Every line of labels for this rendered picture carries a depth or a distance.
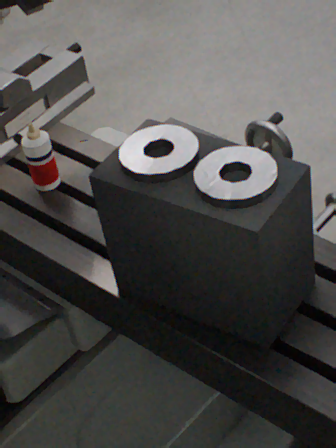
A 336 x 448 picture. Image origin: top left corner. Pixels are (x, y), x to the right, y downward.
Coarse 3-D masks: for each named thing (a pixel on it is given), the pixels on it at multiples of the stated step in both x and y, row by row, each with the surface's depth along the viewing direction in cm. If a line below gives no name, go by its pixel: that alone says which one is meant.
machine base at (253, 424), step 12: (252, 420) 180; (264, 420) 180; (240, 432) 179; (252, 432) 178; (264, 432) 178; (276, 432) 177; (228, 444) 177; (240, 444) 177; (252, 444) 176; (264, 444) 176; (276, 444) 175; (288, 444) 175; (300, 444) 177
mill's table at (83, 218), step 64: (64, 128) 139; (0, 192) 131; (64, 192) 131; (0, 256) 130; (64, 256) 117; (320, 256) 111; (128, 320) 112; (192, 320) 106; (320, 320) 106; (256, 384) 99; (320, 384) 96
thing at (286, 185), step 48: (144, 144) 100; (192, 144) 98; (96, 192) 100; (144, 192) 95; (192, 192) 94; (240, 192) 91; (288, 192) 92; (144, 240) 101; (192, 240) 96; (240, 240) 91; (288, 240) 96; (144, 288) 108; (192, 288) 102; (240, 288) 96; (288, 288) 100; (240, 336) 102
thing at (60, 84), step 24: (24, 48) 146; (48, 48) 145; (24, 72) 144; (48, 72) 139; (72, 72) 141; (48, 96) 139; (72, 96) 143; (0, 120) 133; (24, 120) 137; (48, 120) 139; (0, 144) 134
